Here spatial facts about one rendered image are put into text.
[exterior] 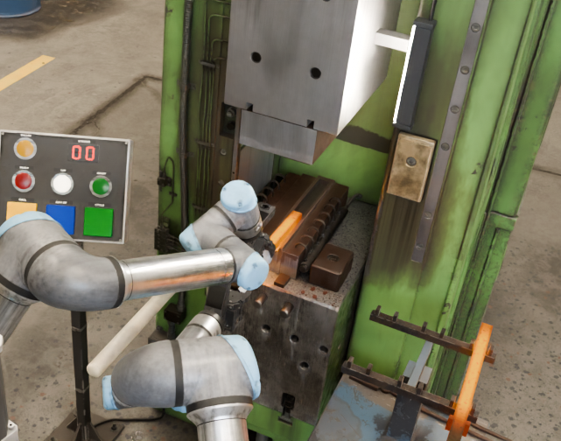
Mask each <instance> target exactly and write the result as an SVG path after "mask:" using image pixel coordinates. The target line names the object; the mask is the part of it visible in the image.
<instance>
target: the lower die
mask: <svg viewBox="0 0 561 441"><path fill-rule="evenodd" d="M285 178H286V181H285V183H284V180H282V181H281V182H280V183H279V185H280V190H278V185H277V187H276V188H275V189H274V190H273V191H274V197H271V196H272V192H271V193H270V194H269V196H268V197H267V198H268V204H270V205H272V206H274V207H276V210H275V214H274V216H273V218H272V219H271V220H270V221H269V223H268V224H267V225H266V226H265V227H264V229H263V231H262V232H264V233H266V234H267V235H268V236H269V237H270V236H271V235H272V234H273V233H274V232H275V231H276V230H277V228H278V227H279V226H280V225H281V224H282V223H283V222H284V220H285V219H286V218H287V217H288V216H289V215H290V214H291V212H292V211H294V210H295V209H296V207H297V206H298V205H299V203H300V202H301V201H302V200H303V198H304V197H305V196H306V194H307V193H309V192H310V191H311V189H312V188H313V187H314V185H315V184H316V183H317V182H318V180H319V179H322V180H325V181H328V182H330V183H329V184H328V185H327V186H326V188H325V189H324V191H323V192H322V193H321V194H320V196H318V198H317V199H316V200H315V201H314V203H313V204H312V206H311V207H310V208H309V209H308V211H307V212H306V213H305V215H304V216H303V217H302V219H301V220H300V221H299V223H298V224H297V225H296V227H295V228H293V230H292V231H291V232H290V234H289V235H288V236H287V238H286V239H285V240H284V242H283V243H282V244H281V246H280V247H279V249H278V251H275V253H274V255H273V257H272V260H271V262H270V264H269V270H270V271H273V272H276V273H278V274H280V273H283V274H285V275H287V276H290V277H291V278H293V279H296V278H297V276H298V275H299V273H300V272H301V271H300V270H299V265H300V263H302V262H303V260H304V258H305V247H304V246H302V245H298V246H297V247H296V248H295V245H296V244H297V243H298V242H302V243H304V244H305V245H306V246H307V248H308V253H309V251H310V249H311V245H312V240H311V238H309V237H304V238H303V240H301V236H302V235H310V236H311V237H312V238H313V240H314V244H315V242H316V241H317V235H318V232H317V231H316V230H315V229H313V228H311V229H310V230H309V232H308V231H307V228H309V227H316V228H317V229H318V230H319V236H321V233H322V230H323V223H322V222H321V221H318V220H317V221H315V224H313V223H312V222H313V221H314V220H315V219H321V220H323V221H324V222H325V224H326V226H327V224H328V219H329V218H328V215H327V214H325V213H322V214H321V215H320V216H319V213H320V212H321V211H326V212H328V213H329V214H330V215H331V220H332V218H333V211H334V210H333V208H332V207H331V206H327V207H326V209H324V206H325V205H326V204H332V205H333V206H335V208H336V213H337V211H338V208H339V201H338V200H336V199H332V200H331V202H329V200H330V198H332V197H337V198H338V199H340V201H341V206H340V207H344V206H345V205H346V204H347V195H348V190H349V186H345V185H341V184H337V183H334V181H335V180H333V179H330V178H325V177H322V176H318V177H317V178H315V177H313V176H310V175H306V174H304V173H303V174H302V175H301V176H300V175H297V174H294V173H291V172H289V173H288V174H287V175H286V176H285ZM314 244H313V245H314Z"/></svg>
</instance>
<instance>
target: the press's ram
mask: <svg viewBox="0 0 561 441"><path fill-rule="evenodd" d="M401 2H402V0H231V11H230V23H229V35H228V59H227V72H226V85H225V97H224V103H225V104H227V105H231V106H234V107H237V108H240V109H248V108H249V107H250V106H251V105H252V104H253V110H252V111H253V112H256V113H258V114H262V115H265V116H270V117H274V118H276V119H280V120H283V121H286V122H289V123H295V124H298V125H301V126H305V127H307V126H308V125H309V124H310V123H311V122H312V121H314V125H313V129H314V130H319V131H323V132H326V133H329V134H333V135H335V136H337V135H338V134H339V133H340V132H341V130H342V129H343V128H344V127H345V126H346V125H347V123H348V122H349V121H350V120H351V119H352V117H353V116H354V115H355V114H356V113H357V111H358V110H359V109H360V108H361V107H362V105H363V104H364V103H365V102H366V101H367V100H368V98H369V97H370V96H371V95H372V94H373V93H374V92H375V91H376V90H377V89H378V87H379V86H380V85H381V84H382V83H383V81H384V80H385V79H386V78H387V74H388V70H389V61H390V56H391V52H392V49H396V50H400V51H404V52H407V51H408V50H409V46H410V39H411V35H408V34H404V33H400V32H396V25H397V20H398V16H399V11H400V7H401Z"/></svg>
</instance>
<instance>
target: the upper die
mask: <svg viewBox="0 0 561 441"><path fill-rule="evenodd" d="M252 110H253V104H252V105H251V106H250V107H249V108H248V109H242V119H241V128H240V139H239V144H244V145H248V146H250V147H253V148H257V149H259V150H262V151H268V152H270V153H274V154H277V155H279V156H283V157H286V158H291V159H294V160H297V161H300V162H303V163H306V164H309V165H313V164H314V162H315V161H316V160H317V159H318V158H319V156H320V155H321V154H322V153H323V152H324V151H325V149H326V148H327V147H328V146H329V145H330V143H331V142H332V141H333V140H334V138H335V137H337V136H338V135H339V134H340V133H339V134H338V135H337V136H335V135H333V134H329V133H326V132H323V131H319V130H316V129H313V125H314V121H312V122H311V123H310V124H309V125H308V126H307V127H305V126H301V125H298V124H295V123H292V122H286V121H283V120H280V119H276V118H274V117H270V116H267V115H262V114H258V113H256V112H253V111H252Z"/></svg>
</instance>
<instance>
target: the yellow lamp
mask: <svg viewBox="0 0 561 441"><path fill-rule="evenodd" d="M33 150H34V147H33V145H32V143H31V142H30V141H28V140H23V141H20V142H19V143H18V145H17V152H18V154H19V155H20V156H21V157H29V156H30V155H31V154H32V153H33Z"/></svg>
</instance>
